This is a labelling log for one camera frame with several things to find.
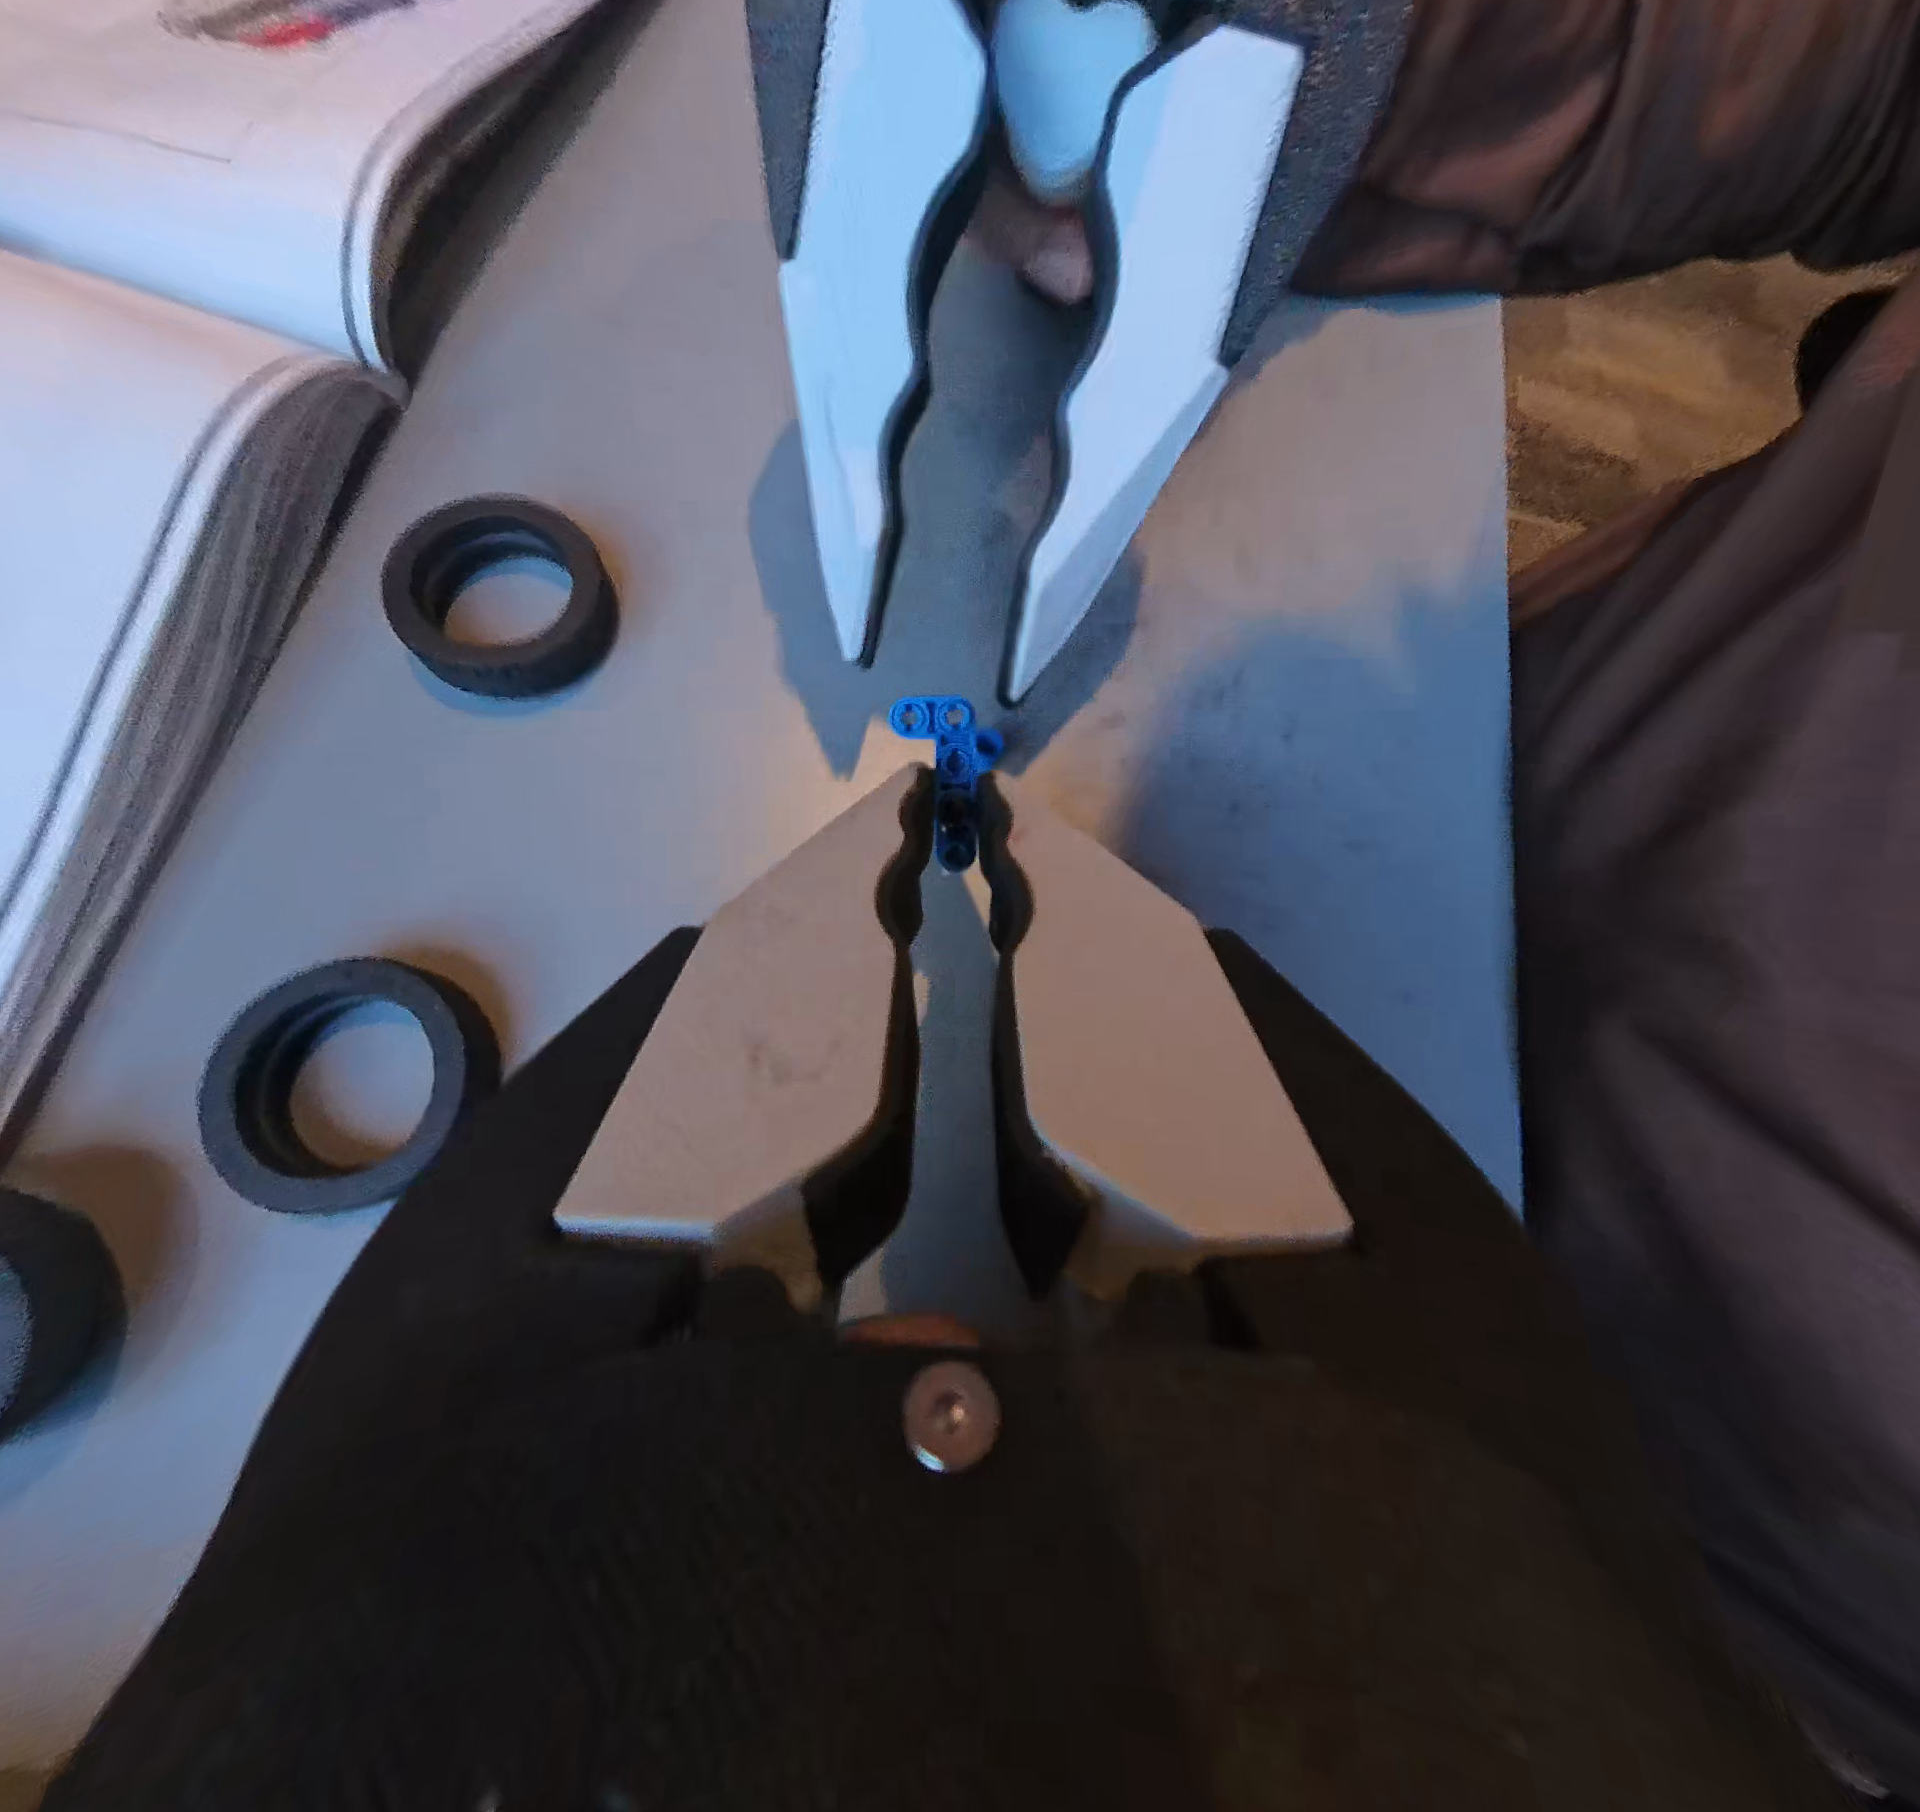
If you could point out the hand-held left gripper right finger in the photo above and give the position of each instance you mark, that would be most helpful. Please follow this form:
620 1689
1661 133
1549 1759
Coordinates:
1155 1078

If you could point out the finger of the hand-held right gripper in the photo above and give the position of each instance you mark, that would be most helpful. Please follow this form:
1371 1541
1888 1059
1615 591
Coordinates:
856 268
1169 283

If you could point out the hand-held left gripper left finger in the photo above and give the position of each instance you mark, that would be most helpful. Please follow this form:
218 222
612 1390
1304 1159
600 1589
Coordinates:
749 1063

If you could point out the blue toy brick connector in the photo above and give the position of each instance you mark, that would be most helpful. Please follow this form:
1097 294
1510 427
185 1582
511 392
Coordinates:
952 755

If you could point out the grey desk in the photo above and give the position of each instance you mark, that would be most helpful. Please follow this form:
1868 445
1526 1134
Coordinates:
1318 793

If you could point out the person's right hand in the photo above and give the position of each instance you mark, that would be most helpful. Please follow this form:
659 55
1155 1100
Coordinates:
1050 254

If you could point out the black toy tyre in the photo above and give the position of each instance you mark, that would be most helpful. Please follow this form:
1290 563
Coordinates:
413 598
89 1287
449 1078

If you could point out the open instruction booklet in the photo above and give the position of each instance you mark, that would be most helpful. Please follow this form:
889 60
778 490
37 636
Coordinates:
118 494

